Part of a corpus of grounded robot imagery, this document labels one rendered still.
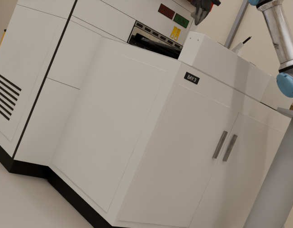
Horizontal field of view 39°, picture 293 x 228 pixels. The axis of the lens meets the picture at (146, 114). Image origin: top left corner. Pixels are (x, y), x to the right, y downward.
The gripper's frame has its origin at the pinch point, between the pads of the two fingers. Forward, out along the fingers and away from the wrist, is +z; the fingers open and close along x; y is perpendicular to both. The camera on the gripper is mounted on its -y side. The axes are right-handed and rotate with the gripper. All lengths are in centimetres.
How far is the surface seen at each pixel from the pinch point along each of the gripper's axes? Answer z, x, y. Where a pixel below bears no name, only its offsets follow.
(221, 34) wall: -29, -154, 129
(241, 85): 23.8, -5.0, -38.5
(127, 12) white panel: 8.0, 28.2, 23.1
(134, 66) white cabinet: 33, 38, -13
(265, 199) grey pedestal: 68, -18, -66
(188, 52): 20, 31, -35
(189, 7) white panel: -10.9, -11.2, 24.0
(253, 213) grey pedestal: 76, -18, -63
